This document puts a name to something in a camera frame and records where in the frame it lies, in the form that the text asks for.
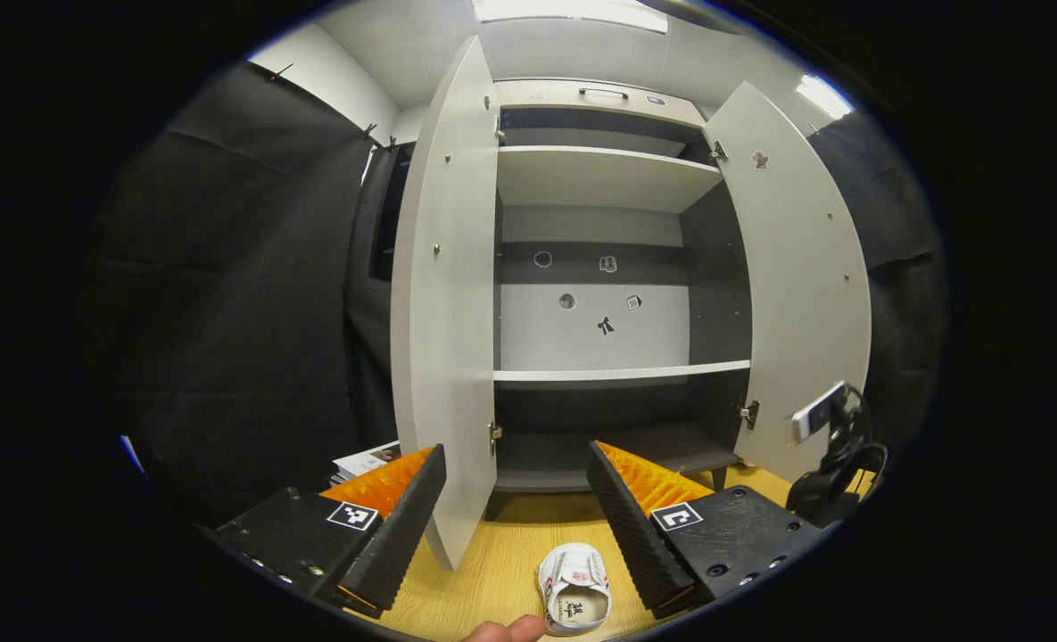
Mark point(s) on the small ceiling light panel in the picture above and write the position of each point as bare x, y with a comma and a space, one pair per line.
822, 96

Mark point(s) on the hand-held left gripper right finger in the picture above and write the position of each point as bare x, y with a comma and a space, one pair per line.
635, 526

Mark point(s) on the black backdrop cloth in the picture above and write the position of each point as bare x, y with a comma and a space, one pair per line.
225, 312
903, 223

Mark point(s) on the white cabinet door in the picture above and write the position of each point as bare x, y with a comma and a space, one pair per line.
805, 294
448, 312

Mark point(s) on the stack of books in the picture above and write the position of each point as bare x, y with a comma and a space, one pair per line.
363, 462

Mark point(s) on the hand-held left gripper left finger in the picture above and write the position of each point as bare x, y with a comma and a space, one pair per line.
403, 526

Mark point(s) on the white shoe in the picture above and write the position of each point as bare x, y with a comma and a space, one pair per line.
573, 580

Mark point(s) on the large ceiling light panel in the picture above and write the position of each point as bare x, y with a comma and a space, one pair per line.
573, 11

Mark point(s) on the white shoe cabinet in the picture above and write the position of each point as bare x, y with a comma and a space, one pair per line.
590, 330

